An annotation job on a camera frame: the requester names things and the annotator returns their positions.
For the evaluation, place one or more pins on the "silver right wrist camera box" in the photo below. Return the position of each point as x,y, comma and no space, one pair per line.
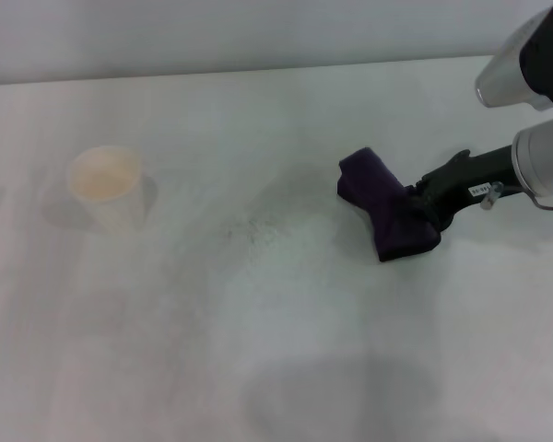
521,64

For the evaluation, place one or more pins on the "purple rag with black trim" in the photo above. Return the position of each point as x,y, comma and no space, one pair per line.
387,221

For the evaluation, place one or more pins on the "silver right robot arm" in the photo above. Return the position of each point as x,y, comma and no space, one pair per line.
541,156

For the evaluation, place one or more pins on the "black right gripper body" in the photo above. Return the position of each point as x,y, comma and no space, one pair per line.
470,179

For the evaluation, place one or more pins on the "white paper cup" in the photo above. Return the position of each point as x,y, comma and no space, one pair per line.
115,207

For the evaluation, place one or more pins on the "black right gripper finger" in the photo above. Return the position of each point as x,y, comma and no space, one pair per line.
417,189
435,216

